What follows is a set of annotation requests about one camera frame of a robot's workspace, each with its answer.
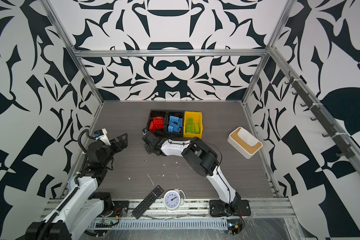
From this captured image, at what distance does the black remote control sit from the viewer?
0.73 metres

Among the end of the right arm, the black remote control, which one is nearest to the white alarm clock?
the black remote control

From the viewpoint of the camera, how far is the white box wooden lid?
91 centimetres
